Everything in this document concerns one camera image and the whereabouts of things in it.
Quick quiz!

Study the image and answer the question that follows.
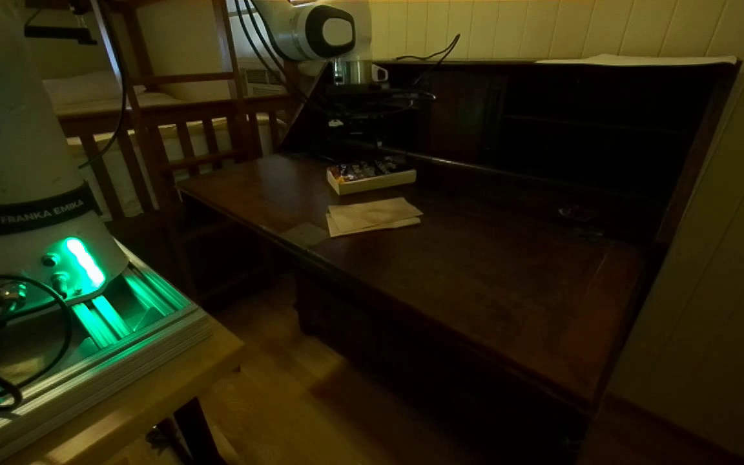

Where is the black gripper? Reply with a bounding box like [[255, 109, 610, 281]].
[[322, 82, 425, 124]]

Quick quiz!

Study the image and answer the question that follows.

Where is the thin black cable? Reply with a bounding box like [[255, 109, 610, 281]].
[[390, 30, 464, 66]]

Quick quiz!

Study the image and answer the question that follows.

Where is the dark wooden secretary desk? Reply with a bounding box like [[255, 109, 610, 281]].
[[176, 55, 744, 465]]

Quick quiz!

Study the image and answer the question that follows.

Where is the wooden slatted chair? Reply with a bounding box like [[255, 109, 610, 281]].
[[60, 0, 302, 298]]

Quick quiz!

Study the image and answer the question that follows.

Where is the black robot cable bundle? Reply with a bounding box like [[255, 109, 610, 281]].
[[230, 0, 308, 90]]

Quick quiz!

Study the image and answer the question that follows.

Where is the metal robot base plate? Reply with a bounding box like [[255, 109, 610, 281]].
[[0, 236, 217, 460]]

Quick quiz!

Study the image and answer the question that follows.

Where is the black base cable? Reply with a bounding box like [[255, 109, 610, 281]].
[[0, 270, 75, 415]]

